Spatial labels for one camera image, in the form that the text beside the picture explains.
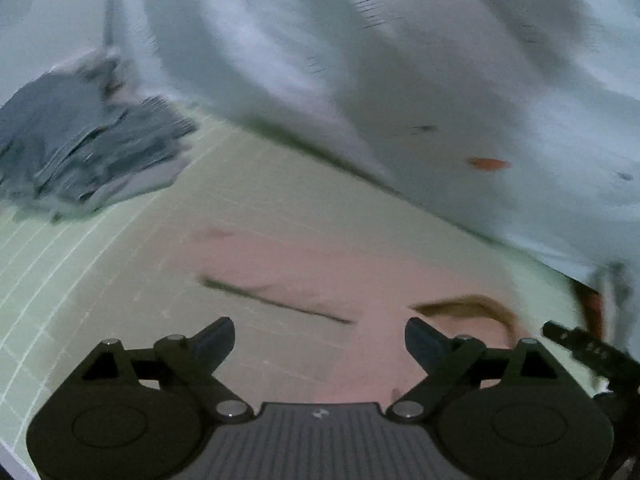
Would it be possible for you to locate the white cloth with orange marks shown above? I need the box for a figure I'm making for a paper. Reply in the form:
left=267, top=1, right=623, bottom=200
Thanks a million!
left=104, top=0, right=640, bottom=292

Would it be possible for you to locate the pink garment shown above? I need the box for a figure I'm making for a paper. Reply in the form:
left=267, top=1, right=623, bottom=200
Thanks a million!
left=189, top=225, right=527, bottom=406

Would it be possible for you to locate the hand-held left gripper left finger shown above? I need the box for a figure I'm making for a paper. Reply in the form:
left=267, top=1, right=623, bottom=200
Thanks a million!
left=81, top=316, right=253, bottom=423

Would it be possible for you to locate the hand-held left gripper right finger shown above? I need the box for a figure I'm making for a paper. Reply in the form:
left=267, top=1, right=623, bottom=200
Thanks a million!
left=387, top=316, right=572, bottom=423

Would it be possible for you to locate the pile of grey clothes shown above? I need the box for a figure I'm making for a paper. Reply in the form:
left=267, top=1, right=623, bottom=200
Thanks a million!
left=0, top=47, right=199, bottom=222

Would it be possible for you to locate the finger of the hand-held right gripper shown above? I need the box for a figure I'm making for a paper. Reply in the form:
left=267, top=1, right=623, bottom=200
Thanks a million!
left=541, top=321, right=640, bottom=387

